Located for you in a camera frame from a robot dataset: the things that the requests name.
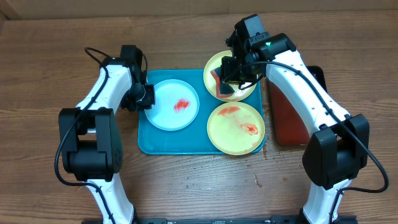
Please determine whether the orange sponge with green scourer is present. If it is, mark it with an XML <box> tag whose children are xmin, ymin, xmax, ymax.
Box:
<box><xmin>210</xmin><ymin>67</ymin><xmax>235</xmax><ymax>98</ymax></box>

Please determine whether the yellow plate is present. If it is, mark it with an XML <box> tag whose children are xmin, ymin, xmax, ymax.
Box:
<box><xmin>203</xmin><ymin>50</ymin><xmax>256</xmax><ymax>101</ymax></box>
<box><xmin>206</xmin><ymin>102</ymin><xmax>266</xmax><ymax>156</ymax></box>

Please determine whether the white plate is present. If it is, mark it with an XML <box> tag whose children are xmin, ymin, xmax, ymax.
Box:
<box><xmin>145</xmin><ymin>79</ymin><xmax>200</xmax><ymax>131</ymax></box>

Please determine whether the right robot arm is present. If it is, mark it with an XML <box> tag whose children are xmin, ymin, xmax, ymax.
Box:
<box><xmin>220</xmin><ymin>31</ymin><xmax>369</xmax><ymax>223</ymax></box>

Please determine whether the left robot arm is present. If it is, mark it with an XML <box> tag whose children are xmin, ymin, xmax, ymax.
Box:
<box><xmin>54</xmin><ymin>55</ymin><xmax>155</xmax><ymax>223</ymax></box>

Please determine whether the teal plastic tray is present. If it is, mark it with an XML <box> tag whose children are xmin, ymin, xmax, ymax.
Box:
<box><xmin>137</xmin><ymin>68</ymin><xmax>266</xmax><ymax>156</ymax></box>

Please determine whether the black tray with red inside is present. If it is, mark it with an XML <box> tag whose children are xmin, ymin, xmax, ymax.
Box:
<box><xmin>267</xmin><ymin>80</ymin><xmax>310</xmax><ymax>146</ymax></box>

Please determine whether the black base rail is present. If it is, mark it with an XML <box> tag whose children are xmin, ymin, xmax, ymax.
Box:
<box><xmin>82</xmin><ymin>214</ymin><xmax>358</xmax><ymax>224</ymax></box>

